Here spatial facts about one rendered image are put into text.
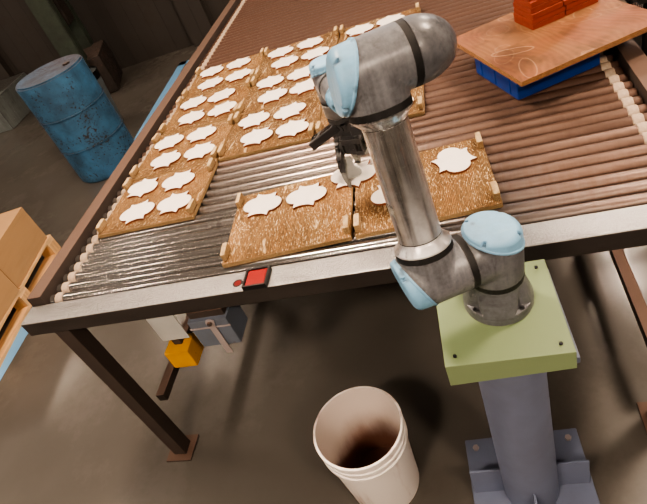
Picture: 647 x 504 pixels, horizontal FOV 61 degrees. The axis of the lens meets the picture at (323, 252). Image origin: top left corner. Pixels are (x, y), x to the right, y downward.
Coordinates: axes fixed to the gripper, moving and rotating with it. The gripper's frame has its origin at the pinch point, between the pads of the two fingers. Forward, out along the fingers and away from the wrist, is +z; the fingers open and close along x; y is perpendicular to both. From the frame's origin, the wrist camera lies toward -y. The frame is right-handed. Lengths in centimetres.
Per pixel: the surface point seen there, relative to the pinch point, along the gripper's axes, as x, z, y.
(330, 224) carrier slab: -9.3, 11.2, -7.8
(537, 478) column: -46, 79, 48
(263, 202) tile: 1.8, 10.7, -36.3
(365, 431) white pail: -34, 92, -12
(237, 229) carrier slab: -10.5, 11.5, -41.0
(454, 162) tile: 16.5, 10.3, 25.1
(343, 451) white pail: -43, 91, -18
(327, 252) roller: -19.4, 13.0, -5.9
